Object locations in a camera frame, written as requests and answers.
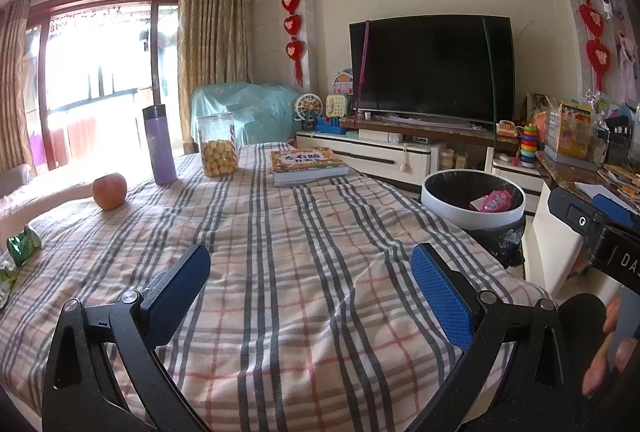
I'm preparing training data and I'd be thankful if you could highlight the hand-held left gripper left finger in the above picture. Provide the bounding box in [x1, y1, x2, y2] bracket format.
[42, 243, 212, 432]

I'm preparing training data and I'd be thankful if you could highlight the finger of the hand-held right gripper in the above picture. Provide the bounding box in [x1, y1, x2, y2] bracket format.
[547, 187, 608, 245]
[592, 193, 640, 231]

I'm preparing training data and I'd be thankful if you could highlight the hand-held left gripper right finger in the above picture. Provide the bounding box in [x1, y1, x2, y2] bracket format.
[405, 242, 576, 432]

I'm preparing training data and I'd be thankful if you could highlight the pink snack packet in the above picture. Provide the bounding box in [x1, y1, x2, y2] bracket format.
[467, 189, 513, 213]

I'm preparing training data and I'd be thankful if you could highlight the white round bin black liner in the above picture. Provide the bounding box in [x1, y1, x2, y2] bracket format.
[421, 169, 527, 269]

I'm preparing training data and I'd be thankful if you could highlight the person's right hand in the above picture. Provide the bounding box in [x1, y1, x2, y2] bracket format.
[582, 297, 640, 398]

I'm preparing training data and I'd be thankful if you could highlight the brown marble counter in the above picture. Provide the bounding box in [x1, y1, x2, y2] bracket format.
[535, 149, 640, 223]

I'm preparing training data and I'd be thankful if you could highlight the white side cabinet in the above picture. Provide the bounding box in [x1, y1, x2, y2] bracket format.
[531, 192, 601, 298]

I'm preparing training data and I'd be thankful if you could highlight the orange printed box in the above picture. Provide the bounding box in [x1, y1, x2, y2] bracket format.
[552, 101, 592, 160]

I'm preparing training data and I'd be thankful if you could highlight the red apple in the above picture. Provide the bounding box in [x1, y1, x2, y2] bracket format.
[92, 172, 128, 211]

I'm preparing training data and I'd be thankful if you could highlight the plaid tablecloth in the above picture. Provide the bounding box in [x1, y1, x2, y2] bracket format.
[0, 141, 551, 432]

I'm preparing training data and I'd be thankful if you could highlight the clear cookie jar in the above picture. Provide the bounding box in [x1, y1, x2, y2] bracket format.
[196, 112, 240, 178]

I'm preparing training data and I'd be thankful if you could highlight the purple thermos bottle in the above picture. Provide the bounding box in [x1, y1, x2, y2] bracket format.
[142, 103, 178, 186]

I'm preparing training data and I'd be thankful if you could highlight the white television cabinet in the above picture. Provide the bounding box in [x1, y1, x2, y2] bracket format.
[295, 117, 546, 218]

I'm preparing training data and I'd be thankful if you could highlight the green white snack packet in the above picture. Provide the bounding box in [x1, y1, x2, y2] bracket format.
[0, 257, 21, 308]

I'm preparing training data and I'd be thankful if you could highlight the thick picture book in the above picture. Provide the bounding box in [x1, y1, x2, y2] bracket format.
[270, 147, 350, 189]

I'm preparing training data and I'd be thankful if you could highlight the teal covered armchair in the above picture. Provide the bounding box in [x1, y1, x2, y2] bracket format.
[190, 82, 303, 153]

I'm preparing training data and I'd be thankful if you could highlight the red heart hanging decoration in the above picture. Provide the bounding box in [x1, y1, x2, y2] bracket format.
[281, 0, 307, 85]
[556, 0, 613, 95]

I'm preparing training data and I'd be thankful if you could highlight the black flat television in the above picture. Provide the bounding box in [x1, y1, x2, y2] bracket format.
[348, 14, 516, 125]

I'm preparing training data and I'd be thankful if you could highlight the blue plastic toy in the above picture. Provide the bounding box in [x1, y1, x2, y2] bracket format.
[316, 114, 346, 135]

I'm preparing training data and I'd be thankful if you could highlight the green yellow toy phone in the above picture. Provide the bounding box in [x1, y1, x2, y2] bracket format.
[326, 94, 351, 118]

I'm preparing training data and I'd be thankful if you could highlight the small white desk fan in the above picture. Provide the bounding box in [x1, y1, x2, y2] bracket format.
[293, 93, 323, 131]

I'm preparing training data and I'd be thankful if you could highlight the wooden sliding glass door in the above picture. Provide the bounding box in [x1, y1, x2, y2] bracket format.
[25, 0, 183, 163]

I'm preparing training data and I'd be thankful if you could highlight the colourful toy house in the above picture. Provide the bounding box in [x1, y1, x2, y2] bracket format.
[332, 68, 355, 95]

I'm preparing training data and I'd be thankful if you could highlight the beige patterned curtain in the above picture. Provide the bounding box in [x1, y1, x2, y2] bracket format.
[177, 0, 251, 150]
[0, 0, 33, 175]

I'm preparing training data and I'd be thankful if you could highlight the rainbow stacking ring toy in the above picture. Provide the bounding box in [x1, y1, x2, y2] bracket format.
[517, 124, 540, 165]

